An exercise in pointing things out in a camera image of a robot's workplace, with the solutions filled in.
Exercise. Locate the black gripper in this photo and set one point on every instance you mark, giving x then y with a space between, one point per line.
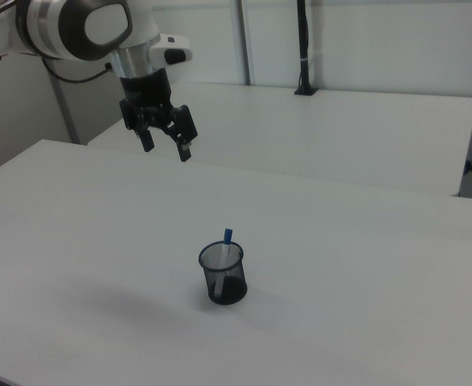
145 90

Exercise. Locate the white marker with blue cap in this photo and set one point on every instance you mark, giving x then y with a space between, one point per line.
228 235

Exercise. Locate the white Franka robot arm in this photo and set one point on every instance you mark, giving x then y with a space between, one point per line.
99 24

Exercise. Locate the black mesh pen cup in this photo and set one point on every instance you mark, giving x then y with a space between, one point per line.
235 289

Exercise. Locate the white side table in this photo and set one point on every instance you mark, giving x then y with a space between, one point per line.
340 132

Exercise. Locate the white partition frame post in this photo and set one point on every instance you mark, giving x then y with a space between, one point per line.
247 40

